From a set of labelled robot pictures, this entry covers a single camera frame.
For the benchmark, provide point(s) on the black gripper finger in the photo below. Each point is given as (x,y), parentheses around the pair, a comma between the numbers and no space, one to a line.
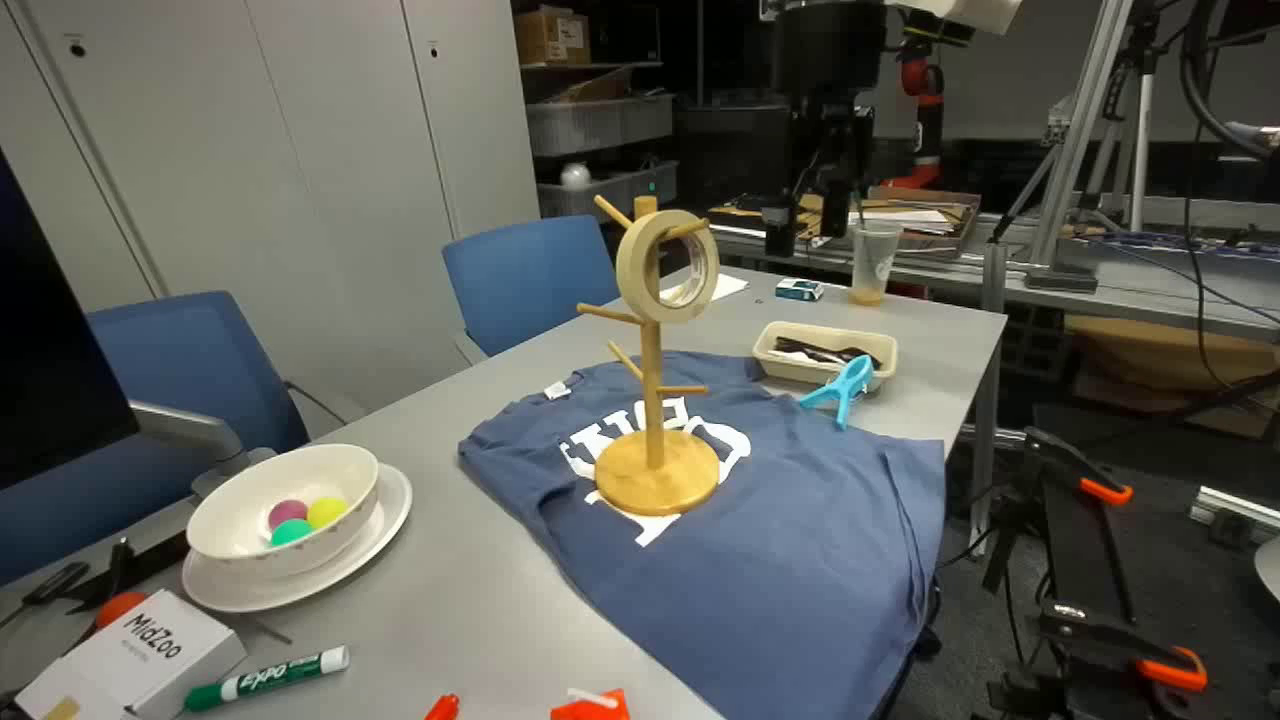
(836,201)
(782,213)

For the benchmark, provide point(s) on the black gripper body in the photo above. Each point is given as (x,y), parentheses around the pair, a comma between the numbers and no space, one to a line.
(827,67)

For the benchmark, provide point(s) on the white tape roll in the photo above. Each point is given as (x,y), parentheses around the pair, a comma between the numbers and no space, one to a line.
(641,252)

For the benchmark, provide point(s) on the blue plastic clip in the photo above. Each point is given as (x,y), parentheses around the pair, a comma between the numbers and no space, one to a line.
(843,384)

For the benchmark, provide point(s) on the wooden peg stand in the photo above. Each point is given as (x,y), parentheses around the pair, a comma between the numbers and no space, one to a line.
(654,486)

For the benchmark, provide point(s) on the clear plastic cup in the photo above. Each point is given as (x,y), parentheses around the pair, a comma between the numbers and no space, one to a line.
(872,262)

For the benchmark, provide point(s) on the small blue box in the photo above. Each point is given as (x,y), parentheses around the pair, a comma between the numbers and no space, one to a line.
(797,289)

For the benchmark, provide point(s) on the white paper sheet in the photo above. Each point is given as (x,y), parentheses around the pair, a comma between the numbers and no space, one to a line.
(731,286)

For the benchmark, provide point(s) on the red clamp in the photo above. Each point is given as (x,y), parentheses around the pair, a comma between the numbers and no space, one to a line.
(922,81)

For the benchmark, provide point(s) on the wooden tray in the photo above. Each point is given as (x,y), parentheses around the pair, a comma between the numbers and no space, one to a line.
(934,222)

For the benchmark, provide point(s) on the beige cutlery tray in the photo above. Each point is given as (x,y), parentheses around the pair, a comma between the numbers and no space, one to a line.
(773,362)

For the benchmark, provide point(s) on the grey storage bin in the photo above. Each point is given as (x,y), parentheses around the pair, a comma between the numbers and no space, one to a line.
(601,121)
(604,189)

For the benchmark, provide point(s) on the white round cap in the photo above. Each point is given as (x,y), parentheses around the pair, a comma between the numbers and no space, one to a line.
(576,177)

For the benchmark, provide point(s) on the blue office chair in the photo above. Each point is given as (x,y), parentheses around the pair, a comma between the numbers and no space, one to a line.
(200,362)
(526,273)

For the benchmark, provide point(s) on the brown cardboard box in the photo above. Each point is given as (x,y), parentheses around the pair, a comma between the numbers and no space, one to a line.
(549,39)

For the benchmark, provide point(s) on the grey work table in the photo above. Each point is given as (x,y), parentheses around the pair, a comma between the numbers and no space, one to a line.
(1144,286)

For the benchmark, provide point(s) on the blue printed t-shirt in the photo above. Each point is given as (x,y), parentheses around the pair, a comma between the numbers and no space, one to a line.
(801,560)

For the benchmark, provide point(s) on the brown cardboard sheet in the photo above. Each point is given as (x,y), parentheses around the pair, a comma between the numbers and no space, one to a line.
(1161,355)

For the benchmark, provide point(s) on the grey metal cabinet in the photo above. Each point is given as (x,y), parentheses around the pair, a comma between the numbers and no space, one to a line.
(267,172)

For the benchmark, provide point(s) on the small orange object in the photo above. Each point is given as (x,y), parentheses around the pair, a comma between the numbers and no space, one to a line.
(594,704)

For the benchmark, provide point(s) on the white plate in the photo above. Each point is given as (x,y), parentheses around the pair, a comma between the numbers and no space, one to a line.
(362,544)

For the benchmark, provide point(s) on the yellow ball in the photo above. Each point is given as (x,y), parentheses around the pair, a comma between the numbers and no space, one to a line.
(331,509)

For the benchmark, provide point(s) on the pink ball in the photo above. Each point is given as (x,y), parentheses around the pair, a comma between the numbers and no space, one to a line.
(286,512)

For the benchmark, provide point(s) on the green ball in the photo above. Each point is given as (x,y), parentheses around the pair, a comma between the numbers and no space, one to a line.
(291,534)

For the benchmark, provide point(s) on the white bowl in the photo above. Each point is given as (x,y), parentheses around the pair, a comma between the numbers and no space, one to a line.
(242,534)

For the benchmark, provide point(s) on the green marker pen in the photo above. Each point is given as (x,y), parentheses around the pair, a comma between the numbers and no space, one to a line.
(267,678)

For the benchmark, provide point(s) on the black hand tool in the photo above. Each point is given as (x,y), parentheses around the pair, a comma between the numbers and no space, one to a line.
(132,560)

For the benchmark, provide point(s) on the black monitor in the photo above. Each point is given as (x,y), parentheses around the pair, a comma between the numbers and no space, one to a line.
(40,362)

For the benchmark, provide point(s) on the white cardboard box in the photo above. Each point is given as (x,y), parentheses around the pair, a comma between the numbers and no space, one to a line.
(132,663)

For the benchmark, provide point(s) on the aluminium frame post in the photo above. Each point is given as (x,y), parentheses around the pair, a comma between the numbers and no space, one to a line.
(1067,145)

